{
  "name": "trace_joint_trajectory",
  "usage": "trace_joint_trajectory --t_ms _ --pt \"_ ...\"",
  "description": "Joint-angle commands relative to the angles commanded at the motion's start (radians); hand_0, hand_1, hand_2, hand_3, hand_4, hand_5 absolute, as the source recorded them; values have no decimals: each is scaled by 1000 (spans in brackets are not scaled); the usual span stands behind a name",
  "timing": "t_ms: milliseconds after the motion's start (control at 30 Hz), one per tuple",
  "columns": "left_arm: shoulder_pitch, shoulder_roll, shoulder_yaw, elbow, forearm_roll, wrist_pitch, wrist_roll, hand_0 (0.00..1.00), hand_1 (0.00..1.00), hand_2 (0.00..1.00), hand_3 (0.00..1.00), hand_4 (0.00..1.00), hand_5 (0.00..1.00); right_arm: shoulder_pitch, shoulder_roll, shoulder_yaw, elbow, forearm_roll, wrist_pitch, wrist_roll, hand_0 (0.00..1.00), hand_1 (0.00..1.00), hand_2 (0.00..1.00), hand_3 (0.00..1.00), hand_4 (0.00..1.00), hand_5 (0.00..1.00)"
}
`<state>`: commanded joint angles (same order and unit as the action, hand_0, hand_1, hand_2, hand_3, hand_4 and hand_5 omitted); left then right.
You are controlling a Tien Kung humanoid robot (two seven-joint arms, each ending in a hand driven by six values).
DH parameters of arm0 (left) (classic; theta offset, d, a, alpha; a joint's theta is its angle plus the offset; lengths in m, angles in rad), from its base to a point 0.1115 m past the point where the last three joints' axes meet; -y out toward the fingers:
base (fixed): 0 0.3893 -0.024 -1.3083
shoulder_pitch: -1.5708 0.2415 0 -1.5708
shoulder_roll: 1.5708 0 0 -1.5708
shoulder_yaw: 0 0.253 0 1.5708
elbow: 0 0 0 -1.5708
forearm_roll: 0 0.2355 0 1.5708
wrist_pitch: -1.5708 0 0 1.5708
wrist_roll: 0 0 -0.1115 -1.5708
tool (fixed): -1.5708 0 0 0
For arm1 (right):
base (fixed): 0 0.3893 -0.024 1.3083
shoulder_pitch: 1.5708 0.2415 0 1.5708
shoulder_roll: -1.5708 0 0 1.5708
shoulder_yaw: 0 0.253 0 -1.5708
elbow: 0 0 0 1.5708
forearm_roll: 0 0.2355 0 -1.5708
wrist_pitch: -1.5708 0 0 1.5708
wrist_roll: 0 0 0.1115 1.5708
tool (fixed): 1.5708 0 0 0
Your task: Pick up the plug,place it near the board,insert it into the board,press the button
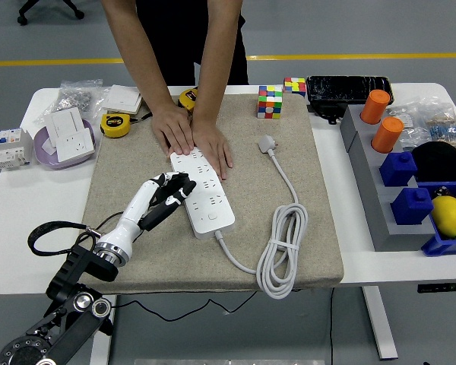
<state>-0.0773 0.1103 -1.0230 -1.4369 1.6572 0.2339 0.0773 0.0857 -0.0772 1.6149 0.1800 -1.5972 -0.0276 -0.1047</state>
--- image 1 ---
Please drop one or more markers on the person's left hand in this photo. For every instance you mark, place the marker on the person's left hand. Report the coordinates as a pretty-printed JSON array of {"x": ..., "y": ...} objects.
[{"x": 211, "y": 147}]

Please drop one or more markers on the person's right hand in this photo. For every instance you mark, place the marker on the person's right hand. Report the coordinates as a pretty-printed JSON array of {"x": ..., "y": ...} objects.
[{"x": 171, "y": 126}]

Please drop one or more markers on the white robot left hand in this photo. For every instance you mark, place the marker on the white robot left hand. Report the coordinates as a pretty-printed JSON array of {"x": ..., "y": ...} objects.
[{"x": 135, "y": 207}]

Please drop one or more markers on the white power strip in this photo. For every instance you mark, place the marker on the white power strip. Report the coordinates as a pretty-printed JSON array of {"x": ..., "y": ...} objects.
[{"x": 213, "y": 216}]

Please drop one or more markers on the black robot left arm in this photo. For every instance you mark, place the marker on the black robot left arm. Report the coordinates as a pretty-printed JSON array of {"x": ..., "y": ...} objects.
[{"x": 64, "y": 304}]

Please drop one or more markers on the person's left forearm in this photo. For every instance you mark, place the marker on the person's left forearm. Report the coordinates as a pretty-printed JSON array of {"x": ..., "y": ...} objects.
[{"x": 216, "y": 57}]

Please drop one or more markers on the person's right forearm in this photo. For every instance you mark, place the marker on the person's right forearm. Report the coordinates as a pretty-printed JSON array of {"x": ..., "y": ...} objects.
[{"x": 137, "y": 49}]

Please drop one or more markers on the large colourful puzzle cube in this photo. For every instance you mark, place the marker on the large colourful puzzle cube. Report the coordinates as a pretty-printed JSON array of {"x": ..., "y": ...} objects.
[{"x": 270, "y": 102}]

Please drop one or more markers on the person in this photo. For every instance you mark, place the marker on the person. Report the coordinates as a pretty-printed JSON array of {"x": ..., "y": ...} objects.
[{"x": 182, "y": 38}]

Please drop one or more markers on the grey-brown mat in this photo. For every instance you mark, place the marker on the grey-brown mat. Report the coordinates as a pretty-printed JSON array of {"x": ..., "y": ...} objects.
[{"x": 251, "y": 228}]

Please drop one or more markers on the purple plate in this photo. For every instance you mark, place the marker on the purple plate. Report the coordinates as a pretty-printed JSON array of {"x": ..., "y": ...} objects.
[{"x": 46, "y": 160}]

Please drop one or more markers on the clear bag of metal screws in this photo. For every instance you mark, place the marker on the clear bag of metal screws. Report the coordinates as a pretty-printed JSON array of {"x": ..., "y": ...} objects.
[{"x": 75, "y": 97}]

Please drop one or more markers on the small colourful puzzle cube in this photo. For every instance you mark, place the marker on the small colourful puzzle cube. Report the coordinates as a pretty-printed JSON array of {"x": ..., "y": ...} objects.
[{"x": 294, "y": 87}]

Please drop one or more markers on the black power adapter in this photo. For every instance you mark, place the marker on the black power adapter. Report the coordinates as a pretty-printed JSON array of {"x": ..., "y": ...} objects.
[{"x": 326, "y": 111}]

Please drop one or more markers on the white circuit breaker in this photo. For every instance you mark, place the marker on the white circuit breaker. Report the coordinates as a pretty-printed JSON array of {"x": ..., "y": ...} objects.
[{"x": 8, "y": 151}]

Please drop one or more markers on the white table leg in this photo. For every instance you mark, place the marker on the white table leg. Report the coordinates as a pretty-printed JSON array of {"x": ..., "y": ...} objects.
[
  {"x": 106, "y": 351},
  {"x": 381, "y": 327}
]

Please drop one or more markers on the black wrapped tray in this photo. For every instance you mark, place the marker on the black wrapped tray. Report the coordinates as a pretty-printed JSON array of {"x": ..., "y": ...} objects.
[{"x": 347, "y": 89}]

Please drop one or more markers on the grey stepped block stand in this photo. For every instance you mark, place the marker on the grey stepped block stand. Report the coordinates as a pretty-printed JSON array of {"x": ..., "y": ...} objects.
[{"x": 369, "y": 198}]

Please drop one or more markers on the orange cylinder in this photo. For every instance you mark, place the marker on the orange cylinder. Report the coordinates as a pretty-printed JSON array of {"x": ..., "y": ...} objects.
[
  {"x": 387, "y": 135},
  {"x": 374, "y": 107}
]

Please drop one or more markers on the black office chair base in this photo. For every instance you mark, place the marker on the black office chair base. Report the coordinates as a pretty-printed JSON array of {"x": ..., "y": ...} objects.
[{"x": 22, "y": 19}]

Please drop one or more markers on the blue block with knob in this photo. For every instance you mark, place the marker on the blue block with knob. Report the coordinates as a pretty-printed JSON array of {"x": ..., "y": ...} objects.
[
  {"x": 398, "y": 170},
  {"x": 411, "y": 208}
]

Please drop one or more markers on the clear bag of small parts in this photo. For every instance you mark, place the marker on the clear bag of small parts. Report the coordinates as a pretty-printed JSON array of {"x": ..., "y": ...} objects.
[{"x": 404, "y": 118}]

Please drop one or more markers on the black cloth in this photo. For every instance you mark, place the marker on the black cloth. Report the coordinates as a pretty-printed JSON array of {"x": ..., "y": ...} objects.
[{"x": 438, "y": 160}]

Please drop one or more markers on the clear bag of resistors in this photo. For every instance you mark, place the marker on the clear bag of resistors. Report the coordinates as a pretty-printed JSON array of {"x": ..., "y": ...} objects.
[{"x": 445, "y": 132}]

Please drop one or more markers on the yellow lemon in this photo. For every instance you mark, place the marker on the yellow lemon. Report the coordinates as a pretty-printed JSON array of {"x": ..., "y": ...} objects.
[{"x": 448, "y": 217}]

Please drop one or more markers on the blue plastic bin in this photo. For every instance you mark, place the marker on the blue plastic bin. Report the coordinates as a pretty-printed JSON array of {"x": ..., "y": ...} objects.
[{"x": 445, "y": 248}]

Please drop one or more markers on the black desk control panel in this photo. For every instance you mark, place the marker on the black desk control panel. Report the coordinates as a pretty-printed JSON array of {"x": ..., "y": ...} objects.
[{"x": 442, "y": 288}]

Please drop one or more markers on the white wall switch on box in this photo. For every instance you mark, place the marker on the white wall switch on box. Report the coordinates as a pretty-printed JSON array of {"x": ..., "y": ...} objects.
[{"x": 122, "y": 97}]

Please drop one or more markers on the white double switch panel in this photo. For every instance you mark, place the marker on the white double switch panel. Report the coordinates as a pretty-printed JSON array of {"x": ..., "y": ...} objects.
[{"x": 64, "y": 124}]

